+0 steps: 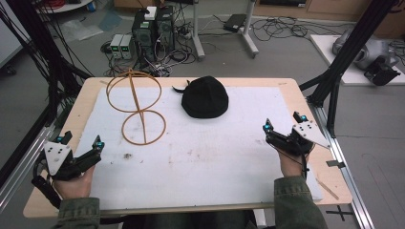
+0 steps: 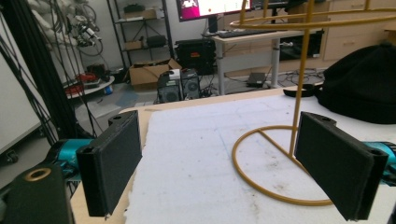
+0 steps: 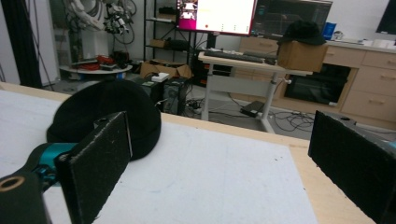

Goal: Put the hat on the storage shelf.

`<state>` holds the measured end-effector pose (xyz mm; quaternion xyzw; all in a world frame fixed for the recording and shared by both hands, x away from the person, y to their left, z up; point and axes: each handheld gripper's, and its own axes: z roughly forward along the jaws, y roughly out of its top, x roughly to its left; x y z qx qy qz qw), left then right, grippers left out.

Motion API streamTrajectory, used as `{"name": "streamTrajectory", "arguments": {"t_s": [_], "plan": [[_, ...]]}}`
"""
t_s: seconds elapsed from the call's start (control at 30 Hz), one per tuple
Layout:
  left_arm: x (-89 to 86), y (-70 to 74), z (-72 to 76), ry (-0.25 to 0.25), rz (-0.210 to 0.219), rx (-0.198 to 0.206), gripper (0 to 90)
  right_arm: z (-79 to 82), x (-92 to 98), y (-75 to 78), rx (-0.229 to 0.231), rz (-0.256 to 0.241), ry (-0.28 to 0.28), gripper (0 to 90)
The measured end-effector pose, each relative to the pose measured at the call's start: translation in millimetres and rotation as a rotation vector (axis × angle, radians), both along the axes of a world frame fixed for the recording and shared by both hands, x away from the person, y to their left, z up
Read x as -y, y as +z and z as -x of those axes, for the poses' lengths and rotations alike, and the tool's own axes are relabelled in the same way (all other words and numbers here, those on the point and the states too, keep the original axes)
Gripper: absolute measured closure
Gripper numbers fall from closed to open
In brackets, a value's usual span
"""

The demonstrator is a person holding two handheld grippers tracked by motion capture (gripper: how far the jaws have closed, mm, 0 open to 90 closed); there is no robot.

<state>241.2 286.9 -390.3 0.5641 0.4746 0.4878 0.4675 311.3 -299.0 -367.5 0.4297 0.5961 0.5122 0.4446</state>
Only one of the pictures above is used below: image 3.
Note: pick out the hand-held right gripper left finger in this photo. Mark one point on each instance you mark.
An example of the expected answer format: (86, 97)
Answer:
(93, 165)

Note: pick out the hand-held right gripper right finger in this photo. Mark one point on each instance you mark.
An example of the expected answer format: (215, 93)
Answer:
(351, 155)

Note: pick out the black beanie hat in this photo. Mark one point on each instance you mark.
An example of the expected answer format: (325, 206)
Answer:
(106, 109)

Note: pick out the wooden cabinet with drawers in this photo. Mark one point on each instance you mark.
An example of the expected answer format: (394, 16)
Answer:
(358, 84)

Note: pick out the round white table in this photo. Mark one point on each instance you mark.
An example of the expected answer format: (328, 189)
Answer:
(96, 71)

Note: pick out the white mat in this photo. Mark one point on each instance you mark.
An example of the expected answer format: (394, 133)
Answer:
(193, 174)

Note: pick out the black computer tower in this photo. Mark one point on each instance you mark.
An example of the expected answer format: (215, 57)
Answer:
(174, 95)

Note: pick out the black power adapter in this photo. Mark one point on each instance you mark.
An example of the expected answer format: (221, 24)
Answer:
(252, 108)

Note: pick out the open cardboard box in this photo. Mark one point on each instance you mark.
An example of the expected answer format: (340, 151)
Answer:
(165, 69)

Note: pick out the white standing desk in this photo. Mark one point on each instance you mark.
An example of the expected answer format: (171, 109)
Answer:
(249, 81)

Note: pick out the blue box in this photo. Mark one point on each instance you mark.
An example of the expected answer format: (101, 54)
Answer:
(329, 30)

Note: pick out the black bucket hat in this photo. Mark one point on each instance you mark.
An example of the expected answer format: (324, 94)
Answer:
(302, 32)

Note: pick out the black curtain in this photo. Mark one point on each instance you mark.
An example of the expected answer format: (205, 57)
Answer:
(21, 43)

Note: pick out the black metal shelf rack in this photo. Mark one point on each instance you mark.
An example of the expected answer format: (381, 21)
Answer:
(165, 34)

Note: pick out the dark monitor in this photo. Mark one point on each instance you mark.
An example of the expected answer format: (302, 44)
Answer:
(289, 17)

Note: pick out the black keyboard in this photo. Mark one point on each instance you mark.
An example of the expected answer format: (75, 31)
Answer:
(233, 56)

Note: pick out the bright monitor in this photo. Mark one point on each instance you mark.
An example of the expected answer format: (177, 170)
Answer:
(218, 15)

